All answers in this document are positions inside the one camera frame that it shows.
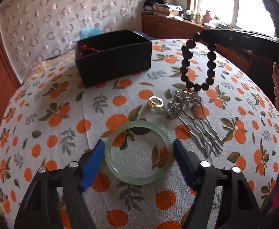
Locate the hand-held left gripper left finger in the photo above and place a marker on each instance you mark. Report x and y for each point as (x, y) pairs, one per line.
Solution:
(93, 164)

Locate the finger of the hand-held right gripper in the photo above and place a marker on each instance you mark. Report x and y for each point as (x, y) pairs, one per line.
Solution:
(230, 38)

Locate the blue plastic bag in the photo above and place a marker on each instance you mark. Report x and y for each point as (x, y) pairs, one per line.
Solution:
(90, 33)

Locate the wooden cabinet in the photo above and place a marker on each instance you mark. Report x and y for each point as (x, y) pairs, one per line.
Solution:
(168, 28)

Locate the dark blue bedsheet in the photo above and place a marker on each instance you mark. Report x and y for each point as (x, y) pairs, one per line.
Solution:
(144, 36)

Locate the circle pattern wall cloth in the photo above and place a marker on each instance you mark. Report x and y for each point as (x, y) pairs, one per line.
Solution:
(46, 16)

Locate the orange fruit print sheet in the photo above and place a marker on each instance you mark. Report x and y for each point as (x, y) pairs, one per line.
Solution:
(58, 136)

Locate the floral blanket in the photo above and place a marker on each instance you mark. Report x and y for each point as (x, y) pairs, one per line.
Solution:
(46, 66)

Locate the cream bottle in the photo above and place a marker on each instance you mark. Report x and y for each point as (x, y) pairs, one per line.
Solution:
(198, 17)

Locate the pale green jade bangle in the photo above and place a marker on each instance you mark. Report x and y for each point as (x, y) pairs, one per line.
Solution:
(110, 164)

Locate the silver hair comb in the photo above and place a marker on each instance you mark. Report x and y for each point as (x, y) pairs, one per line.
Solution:
(194, 124)

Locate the window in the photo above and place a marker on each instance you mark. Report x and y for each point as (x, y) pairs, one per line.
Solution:
(225, 2)

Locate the pile of dark clothes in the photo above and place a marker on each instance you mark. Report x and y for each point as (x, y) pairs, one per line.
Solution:
(150, 6)

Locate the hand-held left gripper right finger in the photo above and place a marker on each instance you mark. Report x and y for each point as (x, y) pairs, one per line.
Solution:
(184, 162)

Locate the black cardboard box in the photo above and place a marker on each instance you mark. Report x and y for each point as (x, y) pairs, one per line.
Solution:
(115, 64)

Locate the bottles on cabinet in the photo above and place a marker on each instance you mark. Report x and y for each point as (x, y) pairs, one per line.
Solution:
(206, 18)

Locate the stack of books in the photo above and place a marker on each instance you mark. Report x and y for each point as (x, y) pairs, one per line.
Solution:
(167, 10)

